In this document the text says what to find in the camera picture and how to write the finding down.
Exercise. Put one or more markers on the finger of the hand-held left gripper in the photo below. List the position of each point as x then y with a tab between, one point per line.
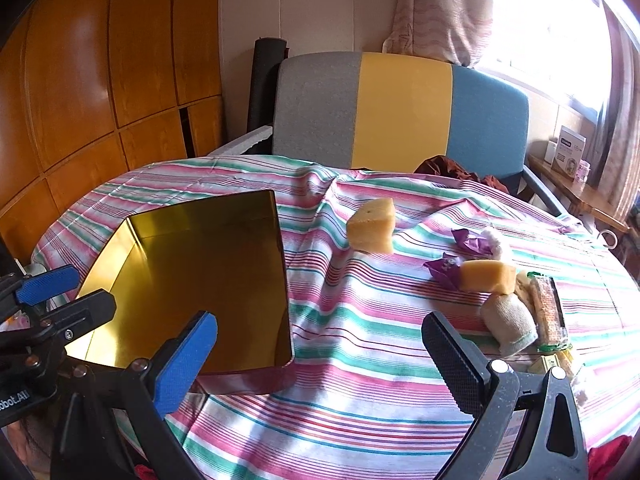
45	284
85	310

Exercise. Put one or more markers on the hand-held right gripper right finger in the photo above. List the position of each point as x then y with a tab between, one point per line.
455	365

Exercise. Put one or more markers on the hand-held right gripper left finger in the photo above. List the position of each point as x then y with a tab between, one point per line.
185	360

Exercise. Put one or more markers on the cream sock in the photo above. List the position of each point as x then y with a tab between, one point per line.
510	322

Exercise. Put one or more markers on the yellow sponge block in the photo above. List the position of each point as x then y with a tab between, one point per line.
487	276

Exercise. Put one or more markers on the purple snack packet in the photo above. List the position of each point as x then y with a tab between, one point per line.
445	270
470	242

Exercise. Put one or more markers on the clear cracker packet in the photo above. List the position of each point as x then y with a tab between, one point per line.
552	361
547	310

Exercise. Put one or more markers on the maroon and gold tin box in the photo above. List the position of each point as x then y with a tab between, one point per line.
200	260

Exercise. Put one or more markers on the white cotton ball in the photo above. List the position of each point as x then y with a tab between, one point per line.
497	245

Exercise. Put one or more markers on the yellow sponge wedge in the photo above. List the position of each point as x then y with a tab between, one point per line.
372	225

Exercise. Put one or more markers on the striped tablecloth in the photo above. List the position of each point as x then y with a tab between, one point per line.
350	385

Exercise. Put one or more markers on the bright red cloth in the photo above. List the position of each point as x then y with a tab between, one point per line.
610	460

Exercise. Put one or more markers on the white mug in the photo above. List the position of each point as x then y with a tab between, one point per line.
600	238

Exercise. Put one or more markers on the wooden wardrobe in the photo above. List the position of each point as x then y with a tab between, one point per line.
75	85

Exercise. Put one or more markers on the wooden side shelf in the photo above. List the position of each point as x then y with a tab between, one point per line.
580	195

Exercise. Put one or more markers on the white foam board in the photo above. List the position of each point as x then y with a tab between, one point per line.
245	141

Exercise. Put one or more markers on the small pink box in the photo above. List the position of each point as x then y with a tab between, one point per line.
583	172

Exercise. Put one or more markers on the small white box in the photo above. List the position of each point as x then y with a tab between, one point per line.
550	152

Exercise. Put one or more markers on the white carton box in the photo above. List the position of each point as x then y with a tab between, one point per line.
567	152

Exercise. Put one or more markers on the grey yellow blue chair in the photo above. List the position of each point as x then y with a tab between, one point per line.
405	110

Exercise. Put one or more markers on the striped beige curtain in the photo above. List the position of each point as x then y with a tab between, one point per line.
620	135

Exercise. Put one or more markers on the black rolled mat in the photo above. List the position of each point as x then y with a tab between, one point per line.
265	80

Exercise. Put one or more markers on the window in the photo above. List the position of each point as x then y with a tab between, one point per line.
550	35

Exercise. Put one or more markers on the patterned pink curtain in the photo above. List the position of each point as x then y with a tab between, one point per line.
440	10

